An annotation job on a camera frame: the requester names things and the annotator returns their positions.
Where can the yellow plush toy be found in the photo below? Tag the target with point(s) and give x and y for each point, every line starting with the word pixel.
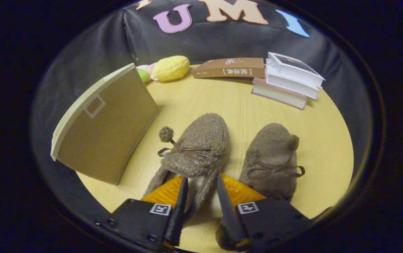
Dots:
pixel 171 67

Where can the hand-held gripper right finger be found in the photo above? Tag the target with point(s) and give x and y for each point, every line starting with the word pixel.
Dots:
pixel 272 221

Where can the pink and green plush toy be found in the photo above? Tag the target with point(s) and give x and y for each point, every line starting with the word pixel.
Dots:
pixel 144 73

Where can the brown cardboard storage box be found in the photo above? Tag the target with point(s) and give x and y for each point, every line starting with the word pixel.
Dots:
pixel 110 130

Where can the brown book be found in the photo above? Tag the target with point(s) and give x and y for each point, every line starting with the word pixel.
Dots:
pixel 228 68

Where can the white book with portrait cover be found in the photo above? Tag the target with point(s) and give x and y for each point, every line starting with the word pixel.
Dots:
pixel 294 68

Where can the brown fuzzy shoe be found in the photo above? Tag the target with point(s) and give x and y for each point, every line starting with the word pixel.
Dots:
pixel 272 147
pixel 201 137

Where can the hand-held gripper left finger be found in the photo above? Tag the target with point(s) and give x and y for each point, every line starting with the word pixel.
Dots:
pixel 141 219

